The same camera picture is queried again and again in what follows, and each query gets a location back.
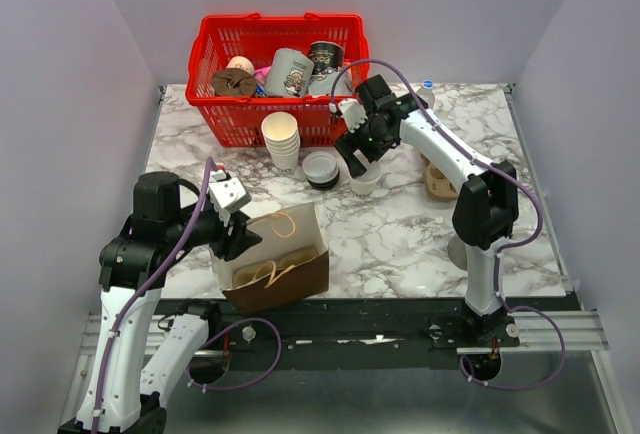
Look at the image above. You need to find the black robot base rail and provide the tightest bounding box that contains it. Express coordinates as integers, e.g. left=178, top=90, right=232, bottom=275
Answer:
left=149, top=296, right=586, bottom=373

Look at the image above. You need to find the grey crumpled item in basket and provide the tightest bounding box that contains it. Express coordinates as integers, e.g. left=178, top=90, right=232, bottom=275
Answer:
left=307, top=71, right=353, bottom=97

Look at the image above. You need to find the brown paper takeout bag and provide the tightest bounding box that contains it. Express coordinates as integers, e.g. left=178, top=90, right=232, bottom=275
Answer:
left=211, top=203, right=330, bottom=314

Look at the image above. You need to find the stack of cup lids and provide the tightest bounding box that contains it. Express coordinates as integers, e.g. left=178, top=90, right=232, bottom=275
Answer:
left=302, top=151, right=340, bottom=191

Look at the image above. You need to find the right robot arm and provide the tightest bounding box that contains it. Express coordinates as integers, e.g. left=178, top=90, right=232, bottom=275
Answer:
left=329, top=75, right=519, bottom=346

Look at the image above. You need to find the red plastic shopping basket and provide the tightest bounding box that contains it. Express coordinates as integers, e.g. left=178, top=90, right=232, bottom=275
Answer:
left=185, top=12, right=369, bottom=148

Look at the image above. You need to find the black printed can in basket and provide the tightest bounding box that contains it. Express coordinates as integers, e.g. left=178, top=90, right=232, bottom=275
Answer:
left=307, top=41, right=344, bottom=76

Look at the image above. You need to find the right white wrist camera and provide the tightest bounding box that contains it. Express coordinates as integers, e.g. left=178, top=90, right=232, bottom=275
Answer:
left=328, top=98, right=369, bottom=134

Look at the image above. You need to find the stack of white paper cups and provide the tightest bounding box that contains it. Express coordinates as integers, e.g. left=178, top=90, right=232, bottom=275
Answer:
left=261, top=111, right=301, bottom=173

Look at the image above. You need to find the brown striped cloth in basket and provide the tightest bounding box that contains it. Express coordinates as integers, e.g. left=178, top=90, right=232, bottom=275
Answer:
left=211, top=68, right=257, bottom=98

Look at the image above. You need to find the single white cup lid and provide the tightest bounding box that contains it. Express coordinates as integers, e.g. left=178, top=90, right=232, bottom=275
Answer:
left=349, top=162, right=382, bottom=190

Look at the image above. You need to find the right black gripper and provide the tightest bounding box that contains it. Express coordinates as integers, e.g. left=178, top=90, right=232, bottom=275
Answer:
left=332, top=115, right=395, bottom=179

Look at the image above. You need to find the grey cup of straws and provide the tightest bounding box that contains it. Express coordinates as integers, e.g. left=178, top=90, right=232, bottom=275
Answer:
left=447, top=235, right=468, bottom=271

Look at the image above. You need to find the beige egg-shaped object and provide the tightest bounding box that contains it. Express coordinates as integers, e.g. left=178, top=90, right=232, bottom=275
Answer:
left=226, top=55, right=255, bottom=75

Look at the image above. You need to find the clear plastic water bottle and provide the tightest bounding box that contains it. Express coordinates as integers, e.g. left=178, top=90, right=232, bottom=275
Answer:
left=417, top=80, right=436, bottom=110

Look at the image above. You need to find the single white paper cup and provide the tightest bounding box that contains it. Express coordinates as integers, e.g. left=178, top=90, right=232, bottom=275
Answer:
left=349, top=179, right=378, bottom=197

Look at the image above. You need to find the brown pulp cup carrier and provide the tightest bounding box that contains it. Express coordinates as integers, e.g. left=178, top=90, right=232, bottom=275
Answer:
left=420, top=154, right=458, bottom=202

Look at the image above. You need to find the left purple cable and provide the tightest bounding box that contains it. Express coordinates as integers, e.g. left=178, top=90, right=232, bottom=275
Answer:
left=89, top=156, right=282, bottom=434

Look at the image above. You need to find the grey printed cup in basket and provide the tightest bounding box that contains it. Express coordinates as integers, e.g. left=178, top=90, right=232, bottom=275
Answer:
left=264, top=48, right=314, bottom=97

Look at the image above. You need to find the single brown pulp carrier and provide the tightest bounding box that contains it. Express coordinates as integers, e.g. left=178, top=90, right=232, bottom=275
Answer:
left=232, top=248, right=318, bottom=289

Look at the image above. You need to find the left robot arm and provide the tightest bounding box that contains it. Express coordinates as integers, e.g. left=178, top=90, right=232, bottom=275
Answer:
left=58, top=167, right=261, bottom=433

